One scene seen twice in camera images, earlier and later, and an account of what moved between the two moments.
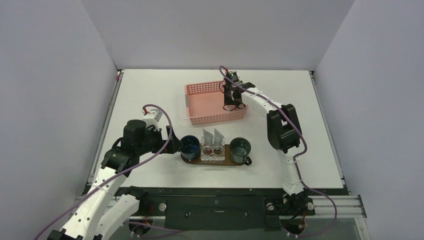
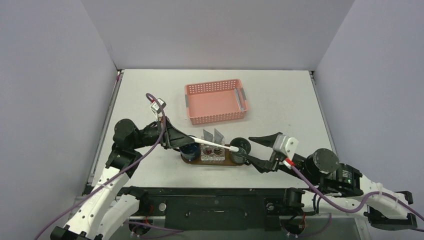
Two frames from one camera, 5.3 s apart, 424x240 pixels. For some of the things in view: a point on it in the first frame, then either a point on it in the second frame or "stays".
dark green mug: (240, 147) stays
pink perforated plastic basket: (205, 102) stays
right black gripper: (232, 98) to (274, 158)
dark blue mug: (190, 150) stays
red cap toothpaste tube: (208, 138) stays
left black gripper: (172, 145) to (172, 137)
